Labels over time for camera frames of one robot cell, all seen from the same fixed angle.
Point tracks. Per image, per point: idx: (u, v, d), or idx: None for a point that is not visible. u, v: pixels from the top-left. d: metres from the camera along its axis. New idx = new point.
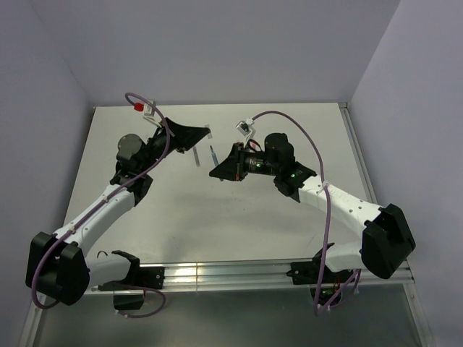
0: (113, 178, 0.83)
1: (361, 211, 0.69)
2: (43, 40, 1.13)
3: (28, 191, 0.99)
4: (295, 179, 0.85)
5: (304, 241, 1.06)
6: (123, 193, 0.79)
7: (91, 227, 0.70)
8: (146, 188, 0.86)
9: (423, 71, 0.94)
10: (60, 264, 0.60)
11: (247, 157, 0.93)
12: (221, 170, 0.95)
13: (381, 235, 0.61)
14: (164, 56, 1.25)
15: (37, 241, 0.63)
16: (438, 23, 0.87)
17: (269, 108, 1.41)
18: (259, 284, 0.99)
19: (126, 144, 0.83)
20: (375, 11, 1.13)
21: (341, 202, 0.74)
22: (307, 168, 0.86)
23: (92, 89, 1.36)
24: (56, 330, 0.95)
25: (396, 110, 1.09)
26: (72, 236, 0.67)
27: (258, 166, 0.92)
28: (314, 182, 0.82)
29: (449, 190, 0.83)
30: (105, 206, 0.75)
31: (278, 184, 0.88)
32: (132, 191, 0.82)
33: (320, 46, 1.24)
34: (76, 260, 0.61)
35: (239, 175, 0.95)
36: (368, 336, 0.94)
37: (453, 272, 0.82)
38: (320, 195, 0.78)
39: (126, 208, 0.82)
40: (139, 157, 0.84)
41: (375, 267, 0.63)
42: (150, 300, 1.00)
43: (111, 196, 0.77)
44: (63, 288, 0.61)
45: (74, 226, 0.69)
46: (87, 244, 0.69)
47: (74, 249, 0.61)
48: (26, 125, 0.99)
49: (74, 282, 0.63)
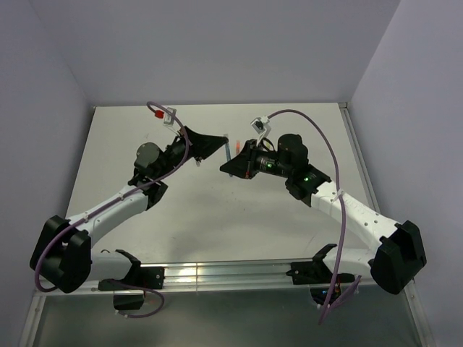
0: (131, 180, 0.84)
1: (376, 225, 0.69)
2: (42, 37, 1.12)
3: (28, 191, 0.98)
4: (308, 183, 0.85)
5: (306, 241, 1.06)
6: (138, 194, 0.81)
7: (103, 220, 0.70)
8: (160, 194, 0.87)
9: (423, 71, 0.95)
10: (67, 249, 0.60)
11: (259, 156, 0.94)
12: (231, 165, 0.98)
13: (394, 250, 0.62)
14: (165, 54, 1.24)
15: (51, 223, 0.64)
16: (438, 25, 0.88)
17: (269, 108, 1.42)
18: (259, 284, 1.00)
19: (146, 152, 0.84)
20: (375, 13, 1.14)
21: (357, 210, 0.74)
22: (321, 173, 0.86)
23: (92, 87, 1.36)
24: (56, 330, 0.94)
25: (396, 110, 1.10)
26: (84, 225, 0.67)
27: (269, 167, 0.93)
28: (328, 189, 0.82)
29: (451, 189, 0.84)
30: (119, 203, 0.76)
31: (289, 187, 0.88)
32: (147, 194, 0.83)
33: (320, 47, 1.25)
34: (82, 249, 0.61)
35: (249, 173, 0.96)
36: (368, 336, 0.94)
37: (453, 272, 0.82)
38: (335, 204, 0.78)
39: (137, 210, 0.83)
40: (157, 167, 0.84)
41: (383, 280, 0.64)
42: (150, 300, 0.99)
43: (126, 195, 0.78)
44: (64, 274, 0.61)
45: (87, 215, 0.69)
46: (96, 236, 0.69)
47: (82, 238, 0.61)
48: (26, 123, 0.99)
49: (77, 270, 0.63)
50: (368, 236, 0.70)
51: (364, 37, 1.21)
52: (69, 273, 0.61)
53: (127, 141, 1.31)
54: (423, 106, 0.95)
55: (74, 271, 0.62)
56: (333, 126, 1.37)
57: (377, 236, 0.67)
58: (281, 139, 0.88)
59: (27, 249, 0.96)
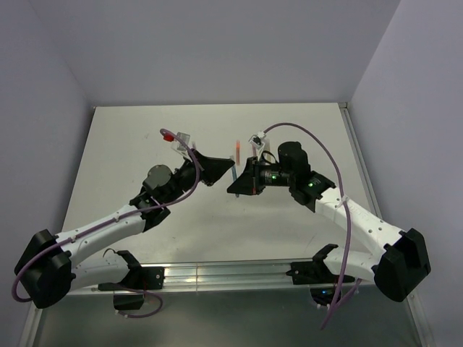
0: (134, 199, 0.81)
1: (380, 232, 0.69)
2: (42, 37, 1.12)
3: (28, 191, 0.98)
4: (312, 188, 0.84)
5: (305, 241, 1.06)
6: (135, 217, 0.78)
7: (90, 242, 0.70)
8: (160, 219, 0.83)
9: (423, 72, 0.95)
10: (46, 269, 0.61)
11: (261, 170, 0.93)
12: (237, 184, 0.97)
13: (400, 261, 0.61)
14: (165, 54, 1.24)
15: (39, 238, 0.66)
16: (438, 24, 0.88)
17: (268, 108, 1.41)
18: (259, 284, 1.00)
19: (158, 173, 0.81)
20: (375, 12, 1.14)
21: (363, 217, 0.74)
22: (325, 178, 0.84)
23: (92, 87, 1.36)
24: (56, 330, 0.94)
25: (396, 111, 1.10)
26: (69, 245, 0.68)
27: (273, 178, 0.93)
28: (332, 194, 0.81)
29: (449, 189, 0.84)
30: (113, 225, 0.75)
31: (294, 193, 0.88)
32: (145, 219, 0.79)
33: (320, 47, 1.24)
34: (60, 272, 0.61)
35: (255, 189, 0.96)
36: (368, 336, 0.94)
37: (453, 272, 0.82)
38: (340, 210, 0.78)
39: (133, 233, 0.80)
40: (165, 190, 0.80)
41: (385, 285, 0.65)
42: (150, 300, 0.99)
43: (122, 217, 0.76)
44: (40, 291, 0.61)
45: (75, 236, 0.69)
46: (80, 257, 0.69)
47: (63, 260, 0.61)
48: (25, 123, 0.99)
49: (53, 289, 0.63)
50: (372, 244, 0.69)
51: (364, 36, 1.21)
52: (43, 290, 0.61)
53: (127, 141, 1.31)
54: (423, 106, 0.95)
55: (51, 290, 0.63)
56: (333, 126, 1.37)
57: (382, 243, 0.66)
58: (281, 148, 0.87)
59: None
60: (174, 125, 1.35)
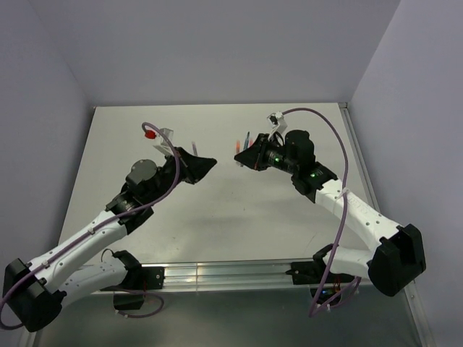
0: (111, 202, 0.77)
1: (377, 225, 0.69)
2: (42, 38, 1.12)
3: (28, 191, 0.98)
4: (314, 179, 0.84)
5: (305, 241, 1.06)
6: (112, 224, 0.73)
7: (66, 263, 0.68)
8: (143, 219, 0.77)
9: (423, 71, 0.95)
10: (24, 301, 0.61)
11: (269, 149, 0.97)
12: (243, 157, 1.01)
13: (395, 256, 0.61)
14: (165, 55, 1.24)
15: (13, 266, 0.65)
16: (438, 24, 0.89)
17: (268, 108, 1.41)
18: (259, 284, 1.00)
19: (141, 168, 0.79)
20: (375, 12, 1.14)
21: (362, 210, 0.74)
22: (328, 170, 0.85)
23: (92, 87, 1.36)
24: (56, 331, 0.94)
25: (396, 111, 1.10)
26: (43, 271, 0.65)
27: (276, 161, 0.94)
28: (333, 186, 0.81)
29: (448, 189, 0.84)
30: (89, 238, 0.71)
31: (294, 181, 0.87)
32: (124, 222, 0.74)
33: (320, 47, 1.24)
34: (38, 301, 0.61)
35: (257, 165, 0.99)
36: (368, 336, 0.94)
37: (453, 271, 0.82)
38: (339, 202, 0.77)
39: (118, 238, 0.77)
40: (149, 186, 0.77)
41: (380, 281, 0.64)
42: (150, 300, 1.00)
43: (98, 228, 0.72)
44: (27, 320, 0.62)
45: (48, 260, 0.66)
46: (60, 280, 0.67)
47: (40, 290, 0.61)
48: (25, 123, 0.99)
49: (41, 315, 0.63)
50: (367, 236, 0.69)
51: (364, 36, 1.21)
52: (31, 320, 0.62)
53: (127, 141, 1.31)
54: (423, 105, 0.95)
55: (38, 316, 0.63)
56: (334, 126, 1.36)
57: (377, 237, 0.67)
58: (290, 136, 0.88)
59: (27, 249, 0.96)
60: (174, 125, 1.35)
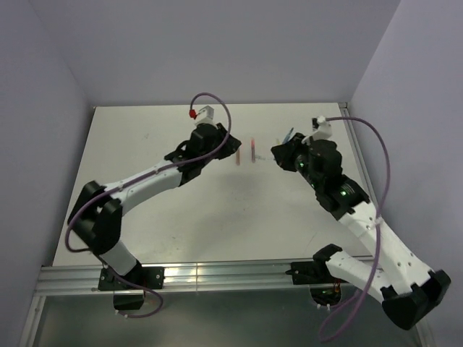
0: (168, 155, 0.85)
1: (410, 269, 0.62)
2: (42, 37, 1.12)
3: (28, 191, 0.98)
4: (343, 196, 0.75)
5: (305, 241, 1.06)
6: (173, 170, 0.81)
7: (136, 191, 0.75)
8: (194, 173, 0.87)
9: (423, 70, 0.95)
10: (100, 215, 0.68)
11: (298, 151, 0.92)
12: (275, 150, 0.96)
13: (422, 306, 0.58)
14: (165, 55, 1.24)
15: (90, 188, 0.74)
16: (438, 24, 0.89)
17: (268, 108, 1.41)
18: (259, 284, 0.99)
19: (204, 127, 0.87)
20: (375, 13, 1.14)
21: (393, 243, 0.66)
22: (359, 189, 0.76)
23: (92, 87, 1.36)
24: (56, 331, 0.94)
25: (396, 111, 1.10)
26: (118, 193, 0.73)
27: (301, 166, 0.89)
28: (366, 210, 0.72)
29: (448, 189, 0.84)
30: (153, 177, 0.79)
31: (319, 196, 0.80)
32: (181, 170, 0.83)
33: (320, 46, 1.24)
34: (113, 215, 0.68)
35: (283, 163, 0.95)
36: (367, 336, 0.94)
37: (453, 271, 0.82)
38: (370, 232, 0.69)
39: (171, 186, 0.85)
40: (206, 144, 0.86)
41: (396, 316, 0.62)
42: (150, 300, 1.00)
43: (161, 170, 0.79)
44: (95, 236, 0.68)
45: (122, 185, 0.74)
46: (128, 206, 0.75)
47: (115, 205, 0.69)
48: (25, 122, 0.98)
49: (108, 235, 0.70)
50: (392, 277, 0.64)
51: (364, 36, 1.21)
52: (98, 238, 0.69)
53: (126, 141, 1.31)
54: (423, 105, 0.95)
55: (105, 236, 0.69)
56: (334, 126, 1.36)
57: (409, 283, 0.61)
58: (315, 144, 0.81)
59: (27, 249, 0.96)
60: (174, 126, 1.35)
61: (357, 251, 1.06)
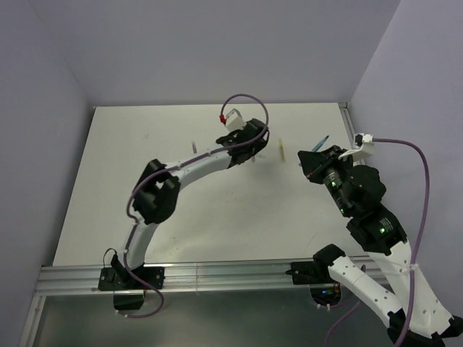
0: (221, 139, 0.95)
1: (435, 317, 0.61)
2: (42, 37, 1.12)
3: (28, 191, 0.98)
4: (379, 235, 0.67)
5: (305, 241, 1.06)
6: (223, 154, 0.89)
7: (192, 171, 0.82)
8: (241, 158, 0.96)
9: (423, 70, 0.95)
10: (162, 189, 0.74)
11: (331, 167, 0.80)
12: (304, 157, 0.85)
13: None
14: (166, 55, 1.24)
15: (151, 165, 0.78)
16: (438, 24, 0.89)
17: (268, 108, 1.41)
18: (260, 284, 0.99)
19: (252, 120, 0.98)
20: (375, 13, 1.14)
21: (420, 290, 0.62)
22: (398, 228, 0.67)
23: (92, 87, 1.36)
24: (56, 332, 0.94)
25: (396, 111, 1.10)
26: (176, 171, 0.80)
27: (332, 185, 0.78)
28: (401, 252, 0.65)
29: (448, 190, 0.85)
30: (206, 159, 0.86)
31: (351, 228, 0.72)
32: (231, 155, 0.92)
33: (320, 47, 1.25)
34: (173, 191, 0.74)
35: (312, 174, 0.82)
36: (367, 336, 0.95)
37: (453, 270, 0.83)
38: (403, 277, 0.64)
39: (218, 168, 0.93)
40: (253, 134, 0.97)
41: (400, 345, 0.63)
42: (150, 300, 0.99)
43: (213, 153, 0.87)
44: (154, 209, 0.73)
45: (180, 164, 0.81)
46: (184, 183, 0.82)
47: (174, 182, 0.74)
48: (25, 122, 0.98)
49: (165, 208, 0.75)
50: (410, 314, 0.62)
51: (365, 37, 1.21)
52: (158, 210, 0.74)
53: (126, 141, 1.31)
54: (423, 105, 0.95)
55: (163, 210, 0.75)
56: (333, 127, 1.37)
57: (430, 330, 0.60)
58: (355, 170, 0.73)
59: (27, 249, 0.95)
60: (174, 126, 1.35)
61: (357, 251, 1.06)
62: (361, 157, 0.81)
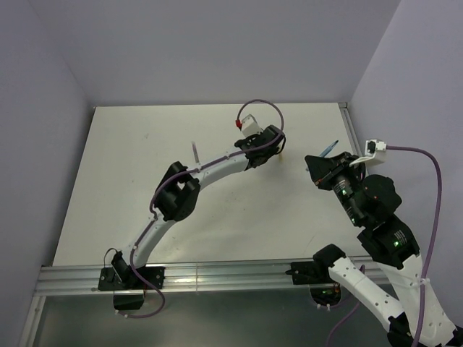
0: (238, 142, 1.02)
1: (440, 329, 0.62)
2: (42, 37, 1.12)
3: (28, 191, 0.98)
4: (393, 247, 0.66)
5: (306, 241, 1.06)
6: (241, 157, 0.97)
7: (211, 173, 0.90)
8: (258, 160, 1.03)
9: (423, 70, 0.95)
10: (183, 191, 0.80)
11: (341, 174, 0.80)
12: (312, 163, 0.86)
13: None
14: (166, 55, 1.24)
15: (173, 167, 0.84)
16: (438, 24, 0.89)
17: (268, 108, 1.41)
18: (259, 284, 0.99)
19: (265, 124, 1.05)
20: (375, 13, 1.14)
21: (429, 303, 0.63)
22: (412, 241, 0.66)
23: (92, 87, 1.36)
24: (56, 332, 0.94)
25: (396, 111, 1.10)
26: (197, 173, 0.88)
27: (342, 193, 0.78)
28: (413, 266, 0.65)
29: (448, 190, 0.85)
30: (225, 162, 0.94)
31: (363, 238, 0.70)
32: (248, 158, 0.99)
33: (320, 47, 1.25)
34: (192, 193, 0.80)
35: (320, 181, 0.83)
36: (367, 336, 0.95)
37: (453, 270, 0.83)
38: (413, 291, 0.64)
39: (236, 170, 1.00)
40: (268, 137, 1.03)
41: None
42: (150, 300, 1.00)
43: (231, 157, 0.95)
44: (176, 208, 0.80)
45: (200, 167, 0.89)
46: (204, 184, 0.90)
47: (194, 184, 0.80)
48: (25, 122, 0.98)
49: (186, 208, 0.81)
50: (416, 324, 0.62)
51: (365, 37, 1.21)
52: (179, 209, 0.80)
53: (126, 141, 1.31)
54: (423, 105, 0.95)
55: (183, 210, 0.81)
56: (333, 126, 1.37)
57: (435, 342, 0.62)
58: (370, 178, 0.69)
59: (27, 249, 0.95)
60: (174, 126, 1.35)
61: (357, 251, 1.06)
62: (373, 163, 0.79)
